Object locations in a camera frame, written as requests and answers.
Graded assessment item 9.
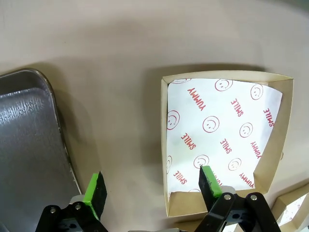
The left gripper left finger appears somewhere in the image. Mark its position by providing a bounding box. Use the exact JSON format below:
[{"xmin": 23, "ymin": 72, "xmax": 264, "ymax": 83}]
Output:
[{"xmin": 35, "ymin": 171, "xmax": 109, "ymax": 232}]

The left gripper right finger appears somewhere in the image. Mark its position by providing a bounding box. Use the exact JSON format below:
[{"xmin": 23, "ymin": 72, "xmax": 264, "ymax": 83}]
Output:
[{"xmin": 198, "ymin": 165, "xmax": 282, "ymax": 232}]

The brown paper food box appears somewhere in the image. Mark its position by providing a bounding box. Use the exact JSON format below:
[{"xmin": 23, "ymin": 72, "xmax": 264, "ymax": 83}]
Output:
[
  {"xmin": 161, "ymin": 70, "xmax": 295, "ymax": 218},
  {"xmin": 271, "ymin": 182, "xmax": 309, "ymax": 232}
]

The white smiley print paper liner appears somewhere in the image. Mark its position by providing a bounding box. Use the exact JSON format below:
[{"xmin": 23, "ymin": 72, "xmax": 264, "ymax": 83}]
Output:
[
  {"xmin": 166, "ymin": 78, "xmax": 283, "ymax": 194},
  {"xmin": 277, "ymin": 194, "xmax": 309, "ymax": 227}
]

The brown tray with handles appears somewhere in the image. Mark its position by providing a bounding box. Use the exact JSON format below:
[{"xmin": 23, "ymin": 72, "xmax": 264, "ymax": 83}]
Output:
[{"xmin": 0, "ymin": 67, "xmax": 84, "ymax": 232}]

